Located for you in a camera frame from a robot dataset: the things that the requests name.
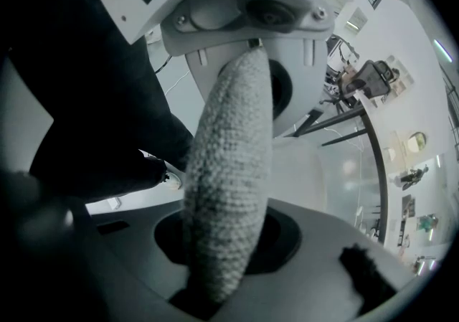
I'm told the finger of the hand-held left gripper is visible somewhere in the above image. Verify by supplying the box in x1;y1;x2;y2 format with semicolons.
267;39;328;135

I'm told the grey marble table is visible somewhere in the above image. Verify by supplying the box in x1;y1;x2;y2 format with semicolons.
297;103;406;253

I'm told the oval wall mirror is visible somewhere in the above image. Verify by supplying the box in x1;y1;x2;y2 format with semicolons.
407;131;427;153

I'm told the rectangular ceiling light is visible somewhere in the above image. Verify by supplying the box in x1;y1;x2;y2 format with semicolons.
432;39;453;62

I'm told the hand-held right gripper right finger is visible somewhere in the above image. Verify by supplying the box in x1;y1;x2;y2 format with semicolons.
222;198;414;322

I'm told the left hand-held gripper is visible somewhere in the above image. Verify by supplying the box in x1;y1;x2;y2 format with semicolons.
79;0;333;109

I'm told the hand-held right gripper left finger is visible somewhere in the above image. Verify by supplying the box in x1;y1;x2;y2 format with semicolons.
87;200;191;303

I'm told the black mesh office chair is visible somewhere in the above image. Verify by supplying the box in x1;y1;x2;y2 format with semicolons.
318;58;401;110

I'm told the white shelf cabinet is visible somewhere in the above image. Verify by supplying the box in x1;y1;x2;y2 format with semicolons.
385;54;415;103

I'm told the grey chair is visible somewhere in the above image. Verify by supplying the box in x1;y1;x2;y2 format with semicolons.
181;46;327;306

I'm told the person's black clothing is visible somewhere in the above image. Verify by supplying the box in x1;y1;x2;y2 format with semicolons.
6;0;197;203

